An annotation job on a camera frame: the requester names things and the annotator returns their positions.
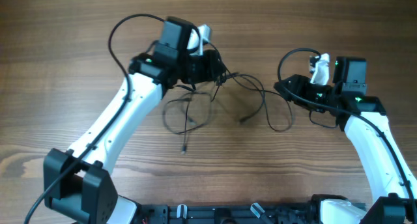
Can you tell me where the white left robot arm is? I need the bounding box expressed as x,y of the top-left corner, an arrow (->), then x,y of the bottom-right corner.
39,16 -> 222,223

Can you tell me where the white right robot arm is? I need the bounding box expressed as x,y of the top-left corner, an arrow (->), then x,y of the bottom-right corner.
274,54 -> 416,223

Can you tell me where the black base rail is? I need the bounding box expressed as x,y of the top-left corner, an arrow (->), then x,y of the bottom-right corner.
137,202 -> 322,224

